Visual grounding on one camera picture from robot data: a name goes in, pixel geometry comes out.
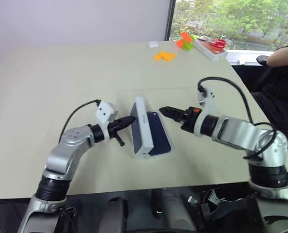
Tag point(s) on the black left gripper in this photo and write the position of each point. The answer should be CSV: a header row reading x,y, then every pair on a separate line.
x,y
115,127

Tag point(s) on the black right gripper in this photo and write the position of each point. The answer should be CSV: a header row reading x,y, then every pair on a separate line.
x,y
190,119

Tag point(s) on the white phone box lid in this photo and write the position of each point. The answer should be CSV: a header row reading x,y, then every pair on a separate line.
x,y
144,128

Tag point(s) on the dark blue smartphone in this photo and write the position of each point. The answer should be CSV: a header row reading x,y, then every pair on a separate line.
x,y
159,133

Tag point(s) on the white phone box base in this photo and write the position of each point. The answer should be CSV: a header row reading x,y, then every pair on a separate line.
x,y
172,149

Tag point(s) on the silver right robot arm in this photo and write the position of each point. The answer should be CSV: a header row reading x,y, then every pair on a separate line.
x,y
243,131

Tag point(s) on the bystander bare forearm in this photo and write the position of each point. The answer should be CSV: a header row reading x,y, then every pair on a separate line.
x,y
282,58

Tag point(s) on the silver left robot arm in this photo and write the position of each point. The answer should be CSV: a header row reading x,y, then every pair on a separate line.
x,y
66,145

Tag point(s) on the yellow orange building blocks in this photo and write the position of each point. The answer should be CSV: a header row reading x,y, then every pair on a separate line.
x,y
164,56

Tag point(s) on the small white earbuds case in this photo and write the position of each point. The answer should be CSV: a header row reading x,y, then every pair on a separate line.
x,y
153,44

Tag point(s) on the white tray with red object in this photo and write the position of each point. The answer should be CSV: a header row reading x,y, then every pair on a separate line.
x,y
210,51

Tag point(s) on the orange and green block toy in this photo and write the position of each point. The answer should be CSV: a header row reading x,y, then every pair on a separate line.
x,y
186,41

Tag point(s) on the dark rounded shape, narrow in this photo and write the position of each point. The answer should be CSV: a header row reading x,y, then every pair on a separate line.
x,y
116,213

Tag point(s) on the dark rounded shape, wide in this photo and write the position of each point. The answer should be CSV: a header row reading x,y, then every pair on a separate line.
x,y
170,208

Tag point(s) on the white window sill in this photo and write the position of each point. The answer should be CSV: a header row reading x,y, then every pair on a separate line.
x,y
250,57

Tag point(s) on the black chair armrest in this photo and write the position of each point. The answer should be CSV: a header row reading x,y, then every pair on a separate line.
x,y
262,60

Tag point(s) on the bystander in black clothes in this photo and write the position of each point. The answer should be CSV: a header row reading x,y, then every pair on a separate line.
x,y
279,92

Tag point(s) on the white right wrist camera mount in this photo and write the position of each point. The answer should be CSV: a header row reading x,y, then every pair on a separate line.
x,y
208,104

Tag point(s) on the dark window frame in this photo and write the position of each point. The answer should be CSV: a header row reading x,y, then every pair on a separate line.
x,y
169,19

